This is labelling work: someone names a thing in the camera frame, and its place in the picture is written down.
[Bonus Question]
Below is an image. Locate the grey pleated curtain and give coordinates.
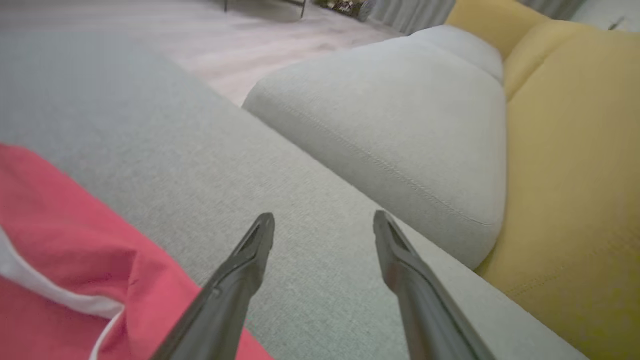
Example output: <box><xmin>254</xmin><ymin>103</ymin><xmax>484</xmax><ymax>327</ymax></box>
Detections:
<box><xmin>369</xmin><ymin>0</ymin><xmax>457</xmax><ymax>36</ymax></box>

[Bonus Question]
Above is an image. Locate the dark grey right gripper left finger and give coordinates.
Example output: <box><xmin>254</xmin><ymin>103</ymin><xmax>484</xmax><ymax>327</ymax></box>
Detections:
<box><xmin>150</xmin><ymin>212</ymin><xmax>276</xmax><ymax>360</ymax></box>

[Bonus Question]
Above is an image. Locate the grey metal-legged coffee table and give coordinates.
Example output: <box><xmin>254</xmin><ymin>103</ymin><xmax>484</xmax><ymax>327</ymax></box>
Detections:
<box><xmin>222</xmin><ymin>0</ymin><xmax>309</xmax><ymax>21</ymax></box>

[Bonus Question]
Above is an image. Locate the red Bulls basketball jersey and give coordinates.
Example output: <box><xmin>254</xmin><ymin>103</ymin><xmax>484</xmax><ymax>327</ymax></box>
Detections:
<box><xmin>0</xmin><ymin>142</ymin><xmax>274</xmax><ymax>360</ymax></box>

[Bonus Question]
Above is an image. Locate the large yellow sofa back cushion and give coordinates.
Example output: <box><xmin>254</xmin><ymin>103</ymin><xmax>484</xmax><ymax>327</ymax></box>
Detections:
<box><xmin>474</xmin><ymin>20</ymin><xmax>640</xmax><ymax>360</ymax></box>

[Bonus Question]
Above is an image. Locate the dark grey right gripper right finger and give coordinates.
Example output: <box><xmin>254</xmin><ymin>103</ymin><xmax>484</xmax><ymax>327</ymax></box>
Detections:
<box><xmin>372</xmin><ymin>209</ymin><xmax>496</xmax><ymax>360</ymax></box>

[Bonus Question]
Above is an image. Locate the small grey sofa seat cushion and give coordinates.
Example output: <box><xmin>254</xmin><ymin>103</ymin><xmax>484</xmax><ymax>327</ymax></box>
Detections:
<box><xmin>410</xmin><ymin>25</ymin><xmax>504</xmax><ymax>84</ymax></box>

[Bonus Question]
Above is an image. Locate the large grey sofa seat cushion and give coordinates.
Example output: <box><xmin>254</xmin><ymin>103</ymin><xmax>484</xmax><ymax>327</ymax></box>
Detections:
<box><xmin>242</xmin><ymin>36</ymin><xmax>509</xmax><ymax>271</ymax></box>

